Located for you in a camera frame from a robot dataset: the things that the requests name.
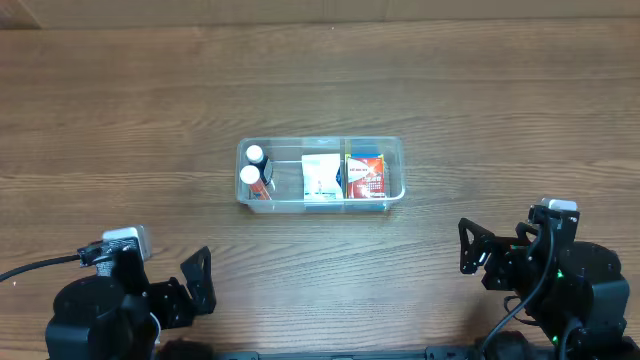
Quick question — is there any orange bottle white cap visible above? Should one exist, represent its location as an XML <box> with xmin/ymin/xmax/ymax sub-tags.
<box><xmin>240</xmin><ymin>165</ymin><xmax>271</xmax><ymax>200</ymax></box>

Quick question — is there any red medicine box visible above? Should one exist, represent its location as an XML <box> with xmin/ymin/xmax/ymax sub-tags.
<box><xmin>346</xmin><ymin>154</ymin><xmax>386</xmax><ymax>199</ymax></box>

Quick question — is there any black bottle white cap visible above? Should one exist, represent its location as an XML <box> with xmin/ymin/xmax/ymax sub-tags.
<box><xmin>245</xmin><ymin>145</ymin><xmax>273</xmax><ymax>185</ymax></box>

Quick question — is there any blue yellow VapoDrops box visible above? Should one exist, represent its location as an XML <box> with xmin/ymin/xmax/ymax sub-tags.
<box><xmin>345</xmin><ymin>138</ymin><xmax>383</xmax><ymax>158</ymax></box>

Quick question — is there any white blue medicine box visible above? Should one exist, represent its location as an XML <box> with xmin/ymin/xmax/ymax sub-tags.
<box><xmin>301</xmin><ymin>153</ymin><xmax>344</xmax><ymax>201</ymax></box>

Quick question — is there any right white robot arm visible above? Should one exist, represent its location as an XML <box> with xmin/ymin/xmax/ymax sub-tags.
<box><xmin>458</xmin><ymin>206</ymin><xmax>639</xmax><ymax>359</ymax></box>

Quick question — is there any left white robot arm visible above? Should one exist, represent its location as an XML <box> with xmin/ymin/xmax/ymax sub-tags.
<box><xmin>45</xmin><ymin>246</ymin><xmax>216</xmax><ymax>360</ymax></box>

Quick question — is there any clear plastic container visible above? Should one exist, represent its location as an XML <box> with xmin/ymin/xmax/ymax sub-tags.
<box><xmin>236</xmin><ymin>136</ymin><xmax>406</xmax><ymax>213</ymax></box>

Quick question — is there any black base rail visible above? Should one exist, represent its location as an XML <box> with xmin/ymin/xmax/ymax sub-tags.
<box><xmin>154</xmin><ymin>340</ymin><xmax>480</xmax><ymax>360</ymax></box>

